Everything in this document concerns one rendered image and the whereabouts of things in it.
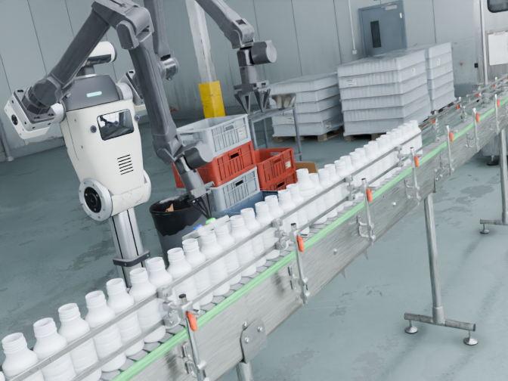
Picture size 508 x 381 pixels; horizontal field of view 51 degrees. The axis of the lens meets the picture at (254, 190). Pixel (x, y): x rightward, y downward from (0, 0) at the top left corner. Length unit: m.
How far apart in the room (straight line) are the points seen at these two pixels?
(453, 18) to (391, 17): 1.28
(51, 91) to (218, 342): 0.86
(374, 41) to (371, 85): 4.32
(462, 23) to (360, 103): 4.10
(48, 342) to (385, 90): 7.35
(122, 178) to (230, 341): 0.75
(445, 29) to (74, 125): 10.52
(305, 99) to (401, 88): 1.65
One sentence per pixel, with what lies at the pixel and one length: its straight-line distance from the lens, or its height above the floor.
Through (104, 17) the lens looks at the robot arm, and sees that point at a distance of 1.46.
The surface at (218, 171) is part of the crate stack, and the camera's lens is 4.02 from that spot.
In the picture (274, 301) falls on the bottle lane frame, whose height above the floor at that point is 0.90.
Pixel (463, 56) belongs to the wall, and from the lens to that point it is 11.86.
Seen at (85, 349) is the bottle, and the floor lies 1.08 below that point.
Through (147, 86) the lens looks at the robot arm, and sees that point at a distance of 1.51.
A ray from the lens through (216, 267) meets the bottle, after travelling 1.37.
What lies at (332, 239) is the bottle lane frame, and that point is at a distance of 1.79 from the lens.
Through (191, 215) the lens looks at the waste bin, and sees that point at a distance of 3.70.
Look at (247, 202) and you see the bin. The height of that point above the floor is 0.93.
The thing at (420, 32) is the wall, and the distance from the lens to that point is 12.09.
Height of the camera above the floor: 1.59
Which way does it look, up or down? 14 degrees down
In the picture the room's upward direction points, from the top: 10 degrees counter-clockwise
